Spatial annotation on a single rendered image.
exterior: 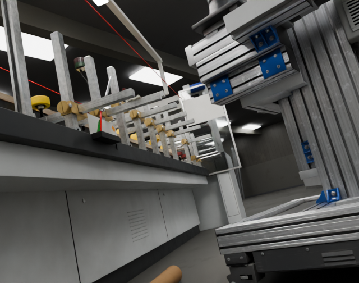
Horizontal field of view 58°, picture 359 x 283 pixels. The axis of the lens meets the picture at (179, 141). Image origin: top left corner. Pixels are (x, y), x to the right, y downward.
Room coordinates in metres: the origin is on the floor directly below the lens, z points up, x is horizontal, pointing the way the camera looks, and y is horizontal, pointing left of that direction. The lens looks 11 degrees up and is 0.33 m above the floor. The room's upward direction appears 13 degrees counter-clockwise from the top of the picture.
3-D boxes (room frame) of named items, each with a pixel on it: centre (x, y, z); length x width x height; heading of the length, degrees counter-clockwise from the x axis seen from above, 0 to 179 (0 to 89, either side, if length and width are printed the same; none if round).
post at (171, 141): (2.67, 0.06, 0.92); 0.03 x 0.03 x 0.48; 77
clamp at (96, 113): (1.47, 0.34, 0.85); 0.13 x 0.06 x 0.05; 167
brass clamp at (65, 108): (1.23, 0.39, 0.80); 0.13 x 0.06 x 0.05; 167
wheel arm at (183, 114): (2.22, 0.15, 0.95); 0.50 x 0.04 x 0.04; 77
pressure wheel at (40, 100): (1.28, 0.54, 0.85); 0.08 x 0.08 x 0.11
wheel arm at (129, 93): (1.23, 0.34, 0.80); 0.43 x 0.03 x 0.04; 77
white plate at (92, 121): (1.41, 0.32, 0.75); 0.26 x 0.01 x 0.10; 167
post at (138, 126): (1.94, 0.23, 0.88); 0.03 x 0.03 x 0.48; 77
